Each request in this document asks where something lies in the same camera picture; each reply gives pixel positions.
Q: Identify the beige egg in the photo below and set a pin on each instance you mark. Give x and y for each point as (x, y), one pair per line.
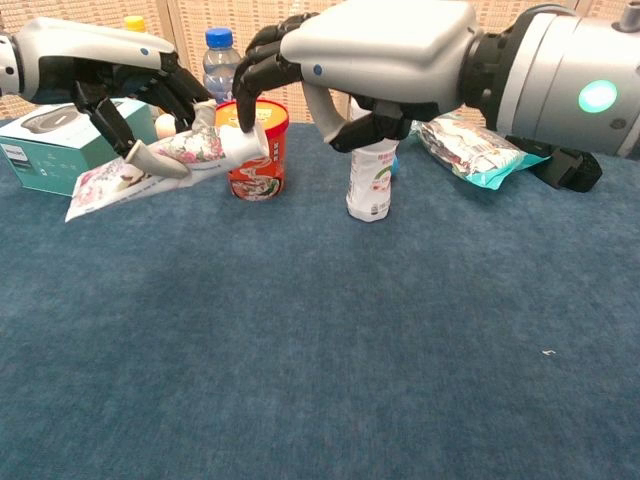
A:
(163, 127)

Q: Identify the blue tablecloth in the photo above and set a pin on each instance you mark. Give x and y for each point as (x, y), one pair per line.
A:
(320, 325)

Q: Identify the bamboo folding screen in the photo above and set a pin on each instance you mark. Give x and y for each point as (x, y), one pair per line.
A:
(190, 15)

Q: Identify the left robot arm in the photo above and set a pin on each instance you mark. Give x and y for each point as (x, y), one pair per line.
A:
(7, 62)

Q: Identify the teal plastic snack package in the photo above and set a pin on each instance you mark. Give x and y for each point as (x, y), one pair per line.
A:
(465, 150)

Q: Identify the red instant noodle cup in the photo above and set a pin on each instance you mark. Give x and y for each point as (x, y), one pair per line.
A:
(257, 180)

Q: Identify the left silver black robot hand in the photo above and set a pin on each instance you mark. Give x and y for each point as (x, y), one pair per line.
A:
(100, 47)

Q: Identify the blue-capped water bottle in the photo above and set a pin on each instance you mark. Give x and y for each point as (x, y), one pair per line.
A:
(220, 62)

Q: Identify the yellow-capped tea bottle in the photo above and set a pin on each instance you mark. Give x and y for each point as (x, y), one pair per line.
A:
(135, 23)

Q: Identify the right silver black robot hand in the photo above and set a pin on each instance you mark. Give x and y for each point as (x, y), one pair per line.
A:
(380, 45)

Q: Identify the floral white tube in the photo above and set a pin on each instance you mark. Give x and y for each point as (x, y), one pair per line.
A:
(200, 150)

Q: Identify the white yellow-capped drink bottle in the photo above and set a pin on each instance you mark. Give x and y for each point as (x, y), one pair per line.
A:
(367, 185)

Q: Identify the teal cardboard box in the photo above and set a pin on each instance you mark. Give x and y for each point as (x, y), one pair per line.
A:
(45, 165)

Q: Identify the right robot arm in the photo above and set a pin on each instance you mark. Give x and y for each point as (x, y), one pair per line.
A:
(555, 75)

